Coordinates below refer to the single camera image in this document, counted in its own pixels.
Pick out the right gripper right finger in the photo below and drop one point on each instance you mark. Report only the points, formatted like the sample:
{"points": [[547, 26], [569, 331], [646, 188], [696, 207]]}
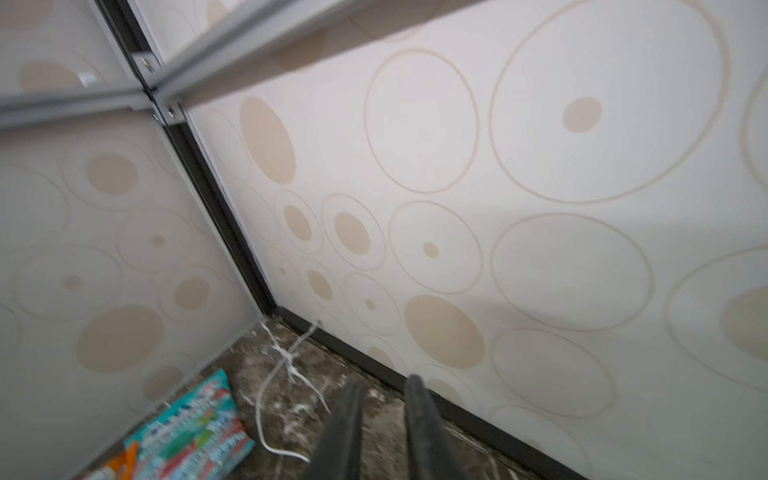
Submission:
{"points": [[431, 455]]}

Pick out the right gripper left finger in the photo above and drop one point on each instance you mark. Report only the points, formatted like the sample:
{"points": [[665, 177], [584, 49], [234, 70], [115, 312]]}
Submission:
{"points": [[338, 453]]}

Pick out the teal candy bag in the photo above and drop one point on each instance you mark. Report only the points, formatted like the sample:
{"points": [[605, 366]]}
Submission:
{"points": [[200, 436]]}

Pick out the orange Fox's candy bag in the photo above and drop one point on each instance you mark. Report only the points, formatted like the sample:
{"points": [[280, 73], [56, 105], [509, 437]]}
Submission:
{"points": [[121, 467]]}

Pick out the horizontal aluminium rail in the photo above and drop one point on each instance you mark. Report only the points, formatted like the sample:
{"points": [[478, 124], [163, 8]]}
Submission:
{"points": [[253, 30]]}

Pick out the diagonal aluminium rail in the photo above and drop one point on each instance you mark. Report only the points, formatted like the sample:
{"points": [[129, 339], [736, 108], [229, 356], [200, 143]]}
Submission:
{"points": [[32, 109]]}

